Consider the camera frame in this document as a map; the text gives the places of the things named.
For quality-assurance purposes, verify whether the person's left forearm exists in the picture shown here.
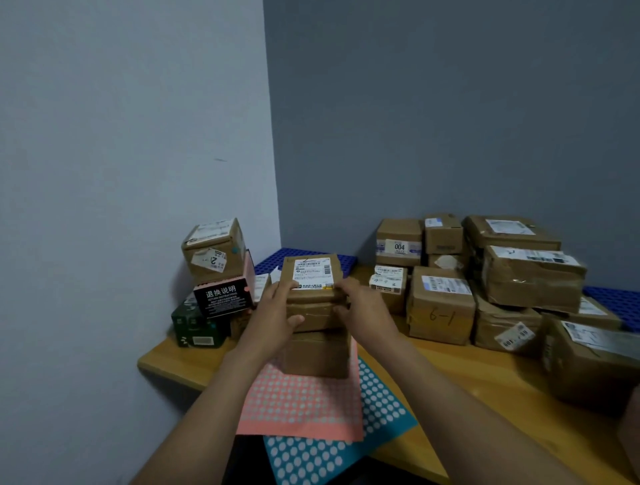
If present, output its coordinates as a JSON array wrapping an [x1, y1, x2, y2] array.
[[129, 349, 281, 485]]

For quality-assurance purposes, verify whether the dark green box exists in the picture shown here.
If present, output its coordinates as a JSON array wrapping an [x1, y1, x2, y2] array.
[[171, 292, 229, 349]]

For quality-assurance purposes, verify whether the large pink box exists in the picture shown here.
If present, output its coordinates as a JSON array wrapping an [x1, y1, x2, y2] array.
[[617, 384, 640, 476]]

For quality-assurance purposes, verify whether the person's left hand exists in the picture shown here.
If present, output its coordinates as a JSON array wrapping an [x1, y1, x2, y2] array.
[[233, 278, 306, 368]]

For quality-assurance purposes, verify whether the small brown printed box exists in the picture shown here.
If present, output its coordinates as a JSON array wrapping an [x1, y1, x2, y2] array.
[[229, 273, 273, 342]]

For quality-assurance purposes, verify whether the pile of brown parcels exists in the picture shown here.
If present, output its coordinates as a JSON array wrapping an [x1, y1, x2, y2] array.
[[369, 213, 640, 413]]

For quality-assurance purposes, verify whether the teal sticker sheet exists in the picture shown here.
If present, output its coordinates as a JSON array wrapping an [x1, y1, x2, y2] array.
[[263, 357, 419, 485]]

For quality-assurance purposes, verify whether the black and pink box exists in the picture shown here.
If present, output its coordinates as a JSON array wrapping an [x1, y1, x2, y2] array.
[[193, 249, 257, 320]]

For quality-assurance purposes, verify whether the blue plastic grid pallet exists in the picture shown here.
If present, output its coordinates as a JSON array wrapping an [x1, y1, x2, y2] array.
[[582, 285, 640, 333], [253, 248, 359, 278]]

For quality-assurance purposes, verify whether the person's right forearm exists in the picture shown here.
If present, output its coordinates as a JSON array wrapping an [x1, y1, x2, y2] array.
[[385, 339, 586, 485]]

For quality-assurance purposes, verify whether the box of stack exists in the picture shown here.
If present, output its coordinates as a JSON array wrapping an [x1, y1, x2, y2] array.
[[281, 328, 352, 380], [281, 253, 349, 334]]

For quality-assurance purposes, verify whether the person's right hand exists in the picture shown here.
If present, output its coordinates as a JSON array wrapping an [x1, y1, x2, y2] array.
[[332, 277, 407, 360]]

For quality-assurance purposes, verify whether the pink dot sticker sheet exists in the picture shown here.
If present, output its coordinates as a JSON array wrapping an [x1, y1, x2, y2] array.
[[235, 339, 365, 443]]

